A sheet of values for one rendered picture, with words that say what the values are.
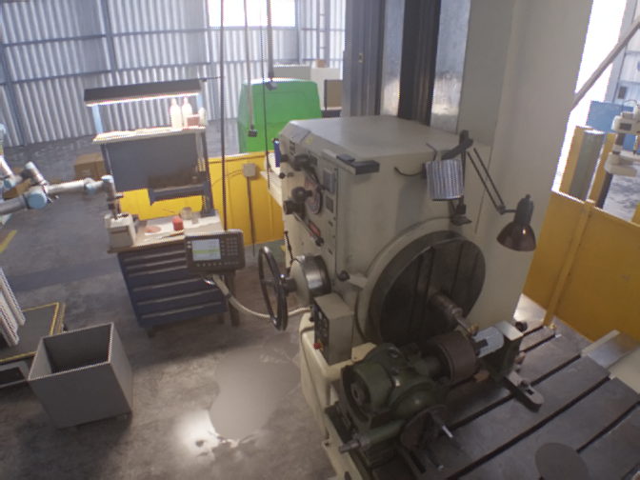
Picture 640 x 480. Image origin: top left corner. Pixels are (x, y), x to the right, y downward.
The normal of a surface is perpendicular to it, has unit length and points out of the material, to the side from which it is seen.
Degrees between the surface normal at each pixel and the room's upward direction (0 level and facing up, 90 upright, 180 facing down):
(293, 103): 84
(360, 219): 90
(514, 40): 90
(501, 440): 0
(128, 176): 90
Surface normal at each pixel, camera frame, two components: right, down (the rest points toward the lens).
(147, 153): 0.34, 0.44
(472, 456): 0.00, -0.88
